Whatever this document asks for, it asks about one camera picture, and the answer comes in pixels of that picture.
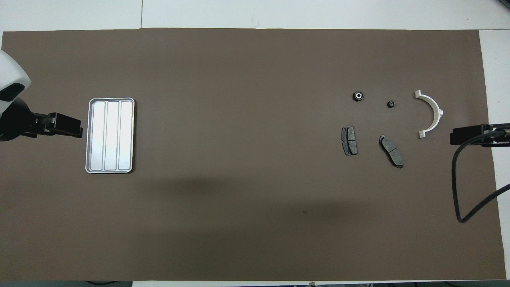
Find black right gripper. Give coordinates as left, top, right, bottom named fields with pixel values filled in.
left=450, top=124, right=510, bottom=147

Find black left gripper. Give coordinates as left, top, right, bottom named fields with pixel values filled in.
left=0, top=98, right=83, bottom=142

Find silver metal tray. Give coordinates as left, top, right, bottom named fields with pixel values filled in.
left=85, top=98, right=135, bottom=174

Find long dark brake pad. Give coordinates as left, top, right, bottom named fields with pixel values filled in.
left=379, top=135, right=404, bottom=169

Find short dark brake pad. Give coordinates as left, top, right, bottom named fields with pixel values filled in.
left=341, top=126, right=358, bottom=156

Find brown table mat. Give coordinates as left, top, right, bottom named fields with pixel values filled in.
left=0, top=28, right=506, bottom=281

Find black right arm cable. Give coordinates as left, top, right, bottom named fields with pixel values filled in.
left=451, top=127, right=510, bottom=223

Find white half-ring bracket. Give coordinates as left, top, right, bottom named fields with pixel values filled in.
left=415, top=90, right=443, bottom=139

